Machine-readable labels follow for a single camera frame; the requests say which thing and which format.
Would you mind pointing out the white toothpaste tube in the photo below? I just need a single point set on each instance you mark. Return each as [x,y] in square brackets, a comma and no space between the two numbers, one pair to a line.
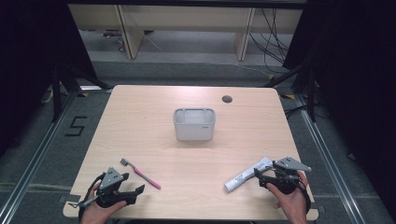
[244,177]

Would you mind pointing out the pink toothbrush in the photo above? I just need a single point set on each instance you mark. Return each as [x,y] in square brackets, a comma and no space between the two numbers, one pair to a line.
[144,177]

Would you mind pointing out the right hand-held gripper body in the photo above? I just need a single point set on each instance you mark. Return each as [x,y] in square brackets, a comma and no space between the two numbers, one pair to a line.
[288,177]

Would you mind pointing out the light wooden desk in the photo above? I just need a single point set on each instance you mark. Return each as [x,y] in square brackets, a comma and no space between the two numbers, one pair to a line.
[186,18]

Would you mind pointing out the person's left hand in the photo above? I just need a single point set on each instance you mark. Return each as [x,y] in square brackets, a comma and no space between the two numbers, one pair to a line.
[99,214]

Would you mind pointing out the person's right hand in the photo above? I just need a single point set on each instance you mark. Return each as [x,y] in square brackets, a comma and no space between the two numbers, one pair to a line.
[291,203]

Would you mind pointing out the aluminium floor rail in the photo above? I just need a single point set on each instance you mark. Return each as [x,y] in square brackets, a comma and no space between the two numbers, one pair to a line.
[34,158]
[330,158]

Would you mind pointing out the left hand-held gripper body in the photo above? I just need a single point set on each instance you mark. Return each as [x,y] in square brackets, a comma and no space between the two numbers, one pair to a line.
[110,180]

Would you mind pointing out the grey plastic organizer box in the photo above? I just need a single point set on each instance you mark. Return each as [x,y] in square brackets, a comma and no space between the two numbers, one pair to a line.
[194,129]

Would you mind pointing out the small colourful floor clutter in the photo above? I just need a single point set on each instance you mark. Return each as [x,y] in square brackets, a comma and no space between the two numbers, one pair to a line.
[116,39]

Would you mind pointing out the grey tape piece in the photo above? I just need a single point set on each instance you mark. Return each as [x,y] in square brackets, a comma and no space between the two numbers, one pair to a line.
[320,209]

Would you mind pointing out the black metal stand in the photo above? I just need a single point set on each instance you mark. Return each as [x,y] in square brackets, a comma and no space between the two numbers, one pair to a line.
[306,90]
[57,93]

